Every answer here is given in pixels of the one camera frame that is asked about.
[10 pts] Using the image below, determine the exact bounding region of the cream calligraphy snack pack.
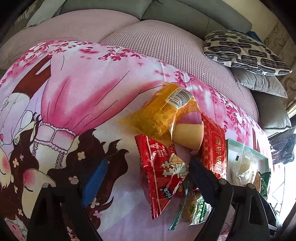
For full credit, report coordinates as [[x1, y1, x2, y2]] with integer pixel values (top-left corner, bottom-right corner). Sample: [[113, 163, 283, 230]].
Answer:
[[253, 172, 261, 192]]

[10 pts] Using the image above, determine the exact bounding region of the clear bag white pastry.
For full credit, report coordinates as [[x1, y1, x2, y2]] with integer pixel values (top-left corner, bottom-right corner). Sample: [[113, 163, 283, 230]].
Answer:
[[231, 144, 258, 186]]

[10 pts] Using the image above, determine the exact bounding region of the dark green biscuit pack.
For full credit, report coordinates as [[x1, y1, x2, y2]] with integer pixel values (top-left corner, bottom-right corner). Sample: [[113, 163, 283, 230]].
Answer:
[[259, 172, 271, 200]]

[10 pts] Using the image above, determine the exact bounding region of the red patterned flat pack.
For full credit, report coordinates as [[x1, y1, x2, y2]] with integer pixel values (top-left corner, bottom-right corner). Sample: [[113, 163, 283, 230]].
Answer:
[[201, 112, 227, 179]]

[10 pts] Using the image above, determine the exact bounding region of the red nice snack pack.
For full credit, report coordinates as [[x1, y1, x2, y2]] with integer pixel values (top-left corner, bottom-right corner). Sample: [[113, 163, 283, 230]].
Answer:
[[134, 135, 189, 219]]

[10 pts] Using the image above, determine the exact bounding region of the clear green biscuit pack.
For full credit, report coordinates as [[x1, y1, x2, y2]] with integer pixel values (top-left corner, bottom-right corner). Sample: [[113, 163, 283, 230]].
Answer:
[[168, 181, 212, 231]]

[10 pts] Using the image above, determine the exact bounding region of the teal white cardboard tray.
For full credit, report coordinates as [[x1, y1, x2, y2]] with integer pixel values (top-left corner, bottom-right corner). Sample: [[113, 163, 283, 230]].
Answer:
[[226, 138, 269, 186]]

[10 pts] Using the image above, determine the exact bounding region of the jelly cup pink lid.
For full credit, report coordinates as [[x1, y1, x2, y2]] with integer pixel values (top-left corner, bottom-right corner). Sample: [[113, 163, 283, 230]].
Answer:
[[173, 122, 204, 151]]

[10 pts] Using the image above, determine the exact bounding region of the cartoon print pink cloth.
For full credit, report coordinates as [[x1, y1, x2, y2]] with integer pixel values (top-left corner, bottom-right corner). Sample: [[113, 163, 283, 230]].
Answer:
[[1, 40, 270, 240]]

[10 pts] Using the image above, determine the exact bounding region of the yellow orange snack pack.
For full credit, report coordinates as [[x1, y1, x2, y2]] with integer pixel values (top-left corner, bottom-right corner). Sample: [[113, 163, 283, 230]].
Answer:
[[119, 82, 201, 146]]

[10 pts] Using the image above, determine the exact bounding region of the black white patterned pillow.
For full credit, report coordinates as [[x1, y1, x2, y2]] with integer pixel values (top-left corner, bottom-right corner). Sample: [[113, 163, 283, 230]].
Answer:
[[204, 30, 292, 76]]

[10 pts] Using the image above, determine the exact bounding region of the patterned beige curtain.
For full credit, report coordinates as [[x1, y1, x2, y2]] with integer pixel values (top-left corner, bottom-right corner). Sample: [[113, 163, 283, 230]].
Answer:
[[264, 21, 296, 117]]

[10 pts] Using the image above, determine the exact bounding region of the pink textured sofa cover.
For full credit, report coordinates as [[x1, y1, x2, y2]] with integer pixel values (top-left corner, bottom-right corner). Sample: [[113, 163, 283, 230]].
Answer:
[[1, 9, 259, 121]]

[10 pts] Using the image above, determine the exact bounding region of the grey green sofa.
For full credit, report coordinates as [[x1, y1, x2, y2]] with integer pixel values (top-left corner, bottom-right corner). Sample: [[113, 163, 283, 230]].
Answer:
[[1, 1, 292, 133]]

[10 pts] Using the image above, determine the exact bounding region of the light grey cushion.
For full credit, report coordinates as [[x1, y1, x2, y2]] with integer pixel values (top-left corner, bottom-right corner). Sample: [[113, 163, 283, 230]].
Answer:
[[26, 0, 66, 28]]

